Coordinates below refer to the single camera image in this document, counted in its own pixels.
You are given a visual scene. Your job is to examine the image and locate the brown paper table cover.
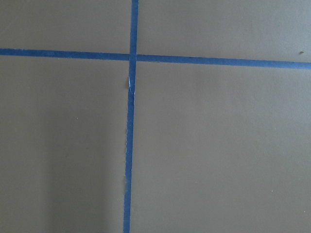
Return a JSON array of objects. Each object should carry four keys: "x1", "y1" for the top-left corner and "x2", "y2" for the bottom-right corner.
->
[{"x1": 0, "y1": 0, "x2": 311, "y2": 233}]

